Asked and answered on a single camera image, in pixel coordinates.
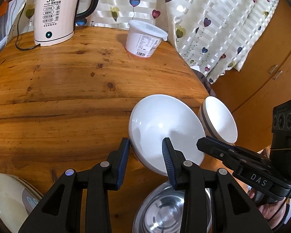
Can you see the person's right hand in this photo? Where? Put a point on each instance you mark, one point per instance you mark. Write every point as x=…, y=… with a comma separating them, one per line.
x=269, y=211

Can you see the grey cloth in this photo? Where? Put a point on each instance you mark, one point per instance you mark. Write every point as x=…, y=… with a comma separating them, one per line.
x=205, y=82

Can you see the orange wooden cabinet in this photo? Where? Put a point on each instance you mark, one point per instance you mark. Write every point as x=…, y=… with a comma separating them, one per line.
x=257, y=77

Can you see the stainless steel bowl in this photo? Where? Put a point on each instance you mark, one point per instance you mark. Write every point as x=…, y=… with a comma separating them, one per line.
x=157, y=211

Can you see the large white blue-striped bowl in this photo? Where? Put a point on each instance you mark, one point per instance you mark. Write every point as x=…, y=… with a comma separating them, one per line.
x=160, y=116

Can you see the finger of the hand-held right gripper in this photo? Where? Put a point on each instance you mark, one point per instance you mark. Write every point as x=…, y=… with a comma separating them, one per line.
x=223, y=142
x=215, y=150

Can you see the small white blue-striped bowl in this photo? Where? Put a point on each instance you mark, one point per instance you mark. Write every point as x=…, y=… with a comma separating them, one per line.
x=220, y=119

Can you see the white plastic tub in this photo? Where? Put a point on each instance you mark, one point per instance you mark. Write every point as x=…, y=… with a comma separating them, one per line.
x=141, y=41

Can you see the heart print curtain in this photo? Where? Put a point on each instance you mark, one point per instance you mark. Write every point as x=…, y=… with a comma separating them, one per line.
x=208, y=9

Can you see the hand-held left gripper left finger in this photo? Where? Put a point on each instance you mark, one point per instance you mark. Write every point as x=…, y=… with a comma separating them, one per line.
x=122, y=162

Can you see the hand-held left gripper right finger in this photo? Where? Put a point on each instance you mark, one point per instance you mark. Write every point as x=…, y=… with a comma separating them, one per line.
x=168, y=165

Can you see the cream electric kettle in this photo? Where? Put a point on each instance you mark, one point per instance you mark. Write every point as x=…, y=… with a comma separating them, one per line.
x=55, y=17

